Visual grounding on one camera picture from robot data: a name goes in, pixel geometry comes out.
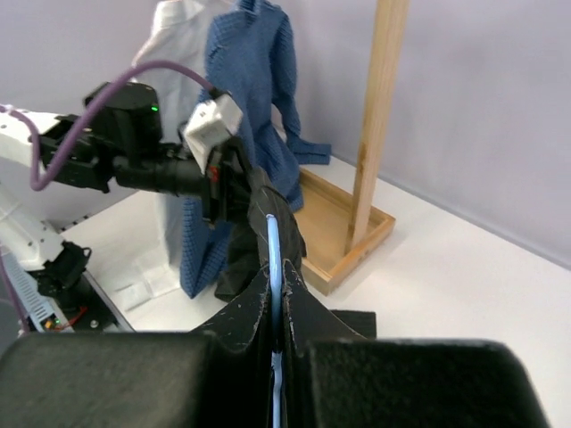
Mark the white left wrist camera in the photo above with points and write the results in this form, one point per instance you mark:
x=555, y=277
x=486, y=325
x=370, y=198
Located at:
x=211, y=124

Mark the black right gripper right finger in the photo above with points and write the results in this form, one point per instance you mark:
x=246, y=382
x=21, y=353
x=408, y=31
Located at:
x=335, y=377

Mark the slotted grey cable duct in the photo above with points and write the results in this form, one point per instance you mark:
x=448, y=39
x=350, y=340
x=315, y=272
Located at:
x=37, y=307

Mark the black pinstriped shirt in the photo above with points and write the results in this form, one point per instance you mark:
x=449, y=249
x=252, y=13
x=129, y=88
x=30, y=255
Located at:
x=267, y=232

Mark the blue checked shirt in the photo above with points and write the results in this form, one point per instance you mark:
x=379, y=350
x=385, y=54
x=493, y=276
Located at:
x=250, y=53

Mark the blue wire hanger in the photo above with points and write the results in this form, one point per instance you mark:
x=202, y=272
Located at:
x=275, y=283

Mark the white shirt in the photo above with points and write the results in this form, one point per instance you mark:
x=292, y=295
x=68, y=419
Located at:
x=174, y=89

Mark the wooden clothes rack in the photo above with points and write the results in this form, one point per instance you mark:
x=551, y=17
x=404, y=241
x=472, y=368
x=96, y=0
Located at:
x=342, y=228

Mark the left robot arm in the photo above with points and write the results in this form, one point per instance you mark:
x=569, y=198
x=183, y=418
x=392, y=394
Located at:
x=118, y=138

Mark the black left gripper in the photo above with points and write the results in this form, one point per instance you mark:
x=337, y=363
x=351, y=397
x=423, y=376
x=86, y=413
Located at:
x=226, y=190

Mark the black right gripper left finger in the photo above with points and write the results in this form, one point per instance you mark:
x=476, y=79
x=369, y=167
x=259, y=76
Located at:
x=217, y=375

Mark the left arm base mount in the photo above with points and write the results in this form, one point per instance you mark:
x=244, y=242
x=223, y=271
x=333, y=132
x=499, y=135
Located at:
x=76, y=302

